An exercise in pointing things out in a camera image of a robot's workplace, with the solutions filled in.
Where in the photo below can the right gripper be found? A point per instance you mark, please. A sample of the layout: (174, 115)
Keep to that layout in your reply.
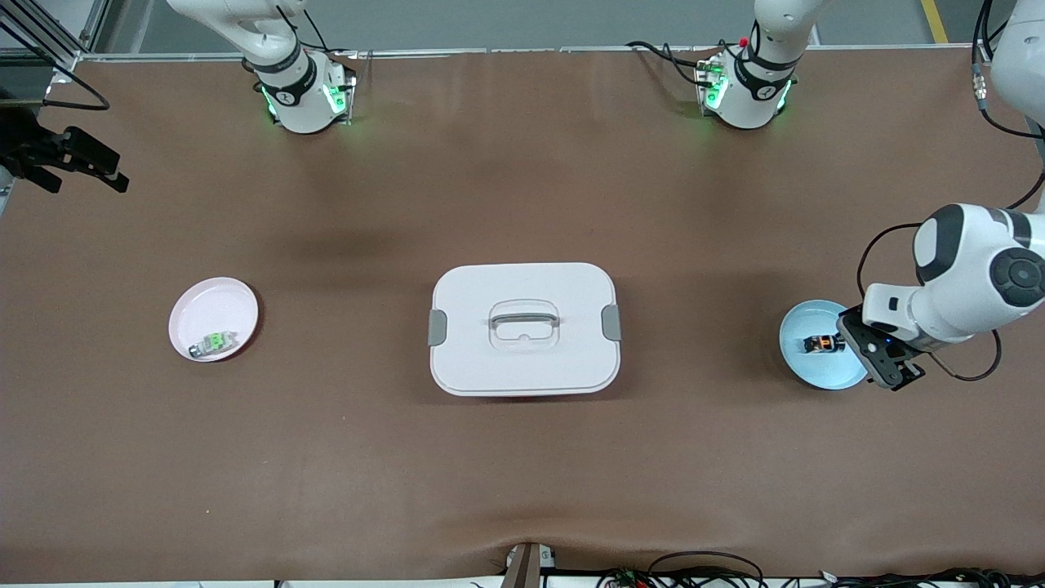
(31, 149)

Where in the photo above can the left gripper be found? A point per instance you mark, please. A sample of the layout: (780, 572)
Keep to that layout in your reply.
(909, 373)

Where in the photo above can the orange and black switch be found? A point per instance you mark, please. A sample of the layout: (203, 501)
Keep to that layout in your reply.
(823, 343)

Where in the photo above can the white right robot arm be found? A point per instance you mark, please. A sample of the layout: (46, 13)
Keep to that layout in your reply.
(294, 90)

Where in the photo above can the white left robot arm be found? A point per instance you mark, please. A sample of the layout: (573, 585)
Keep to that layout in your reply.
(963, 278)

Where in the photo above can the grey box latch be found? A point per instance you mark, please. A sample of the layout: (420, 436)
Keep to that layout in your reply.
(611, 322)
(437, 327)

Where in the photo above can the white lidded storage box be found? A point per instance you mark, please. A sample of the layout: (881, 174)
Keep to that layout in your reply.
(522, 367)

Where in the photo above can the light blue round plate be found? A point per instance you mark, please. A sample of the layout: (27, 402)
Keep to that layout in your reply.
(808, 371)

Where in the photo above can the pink round plate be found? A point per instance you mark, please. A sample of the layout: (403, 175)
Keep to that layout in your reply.
(212, 306)

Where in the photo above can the brown table cloth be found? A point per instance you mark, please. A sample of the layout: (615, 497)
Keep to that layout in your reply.
(522, 204)

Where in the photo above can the silver base connector bracket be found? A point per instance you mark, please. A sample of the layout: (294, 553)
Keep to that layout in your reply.
(709, 82)
(343, 90)

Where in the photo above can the brown table edge bracket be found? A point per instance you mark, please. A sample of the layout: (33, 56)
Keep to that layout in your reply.
(522, 567)

